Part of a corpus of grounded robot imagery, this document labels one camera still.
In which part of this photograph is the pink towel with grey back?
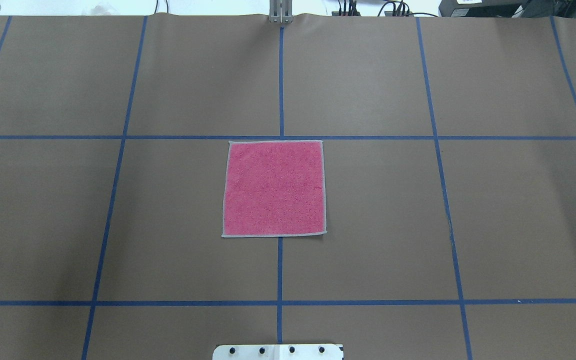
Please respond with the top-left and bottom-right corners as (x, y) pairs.
(221, 140), (328, 239)

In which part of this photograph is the black device top right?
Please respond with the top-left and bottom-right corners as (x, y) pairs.
(438, 0), (576, 19)

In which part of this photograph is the aluminium camera mount post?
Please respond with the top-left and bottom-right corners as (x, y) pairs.
(269, 0), (293, 25)

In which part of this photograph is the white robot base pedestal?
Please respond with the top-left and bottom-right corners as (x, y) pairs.
(212, 343), (345, 360)

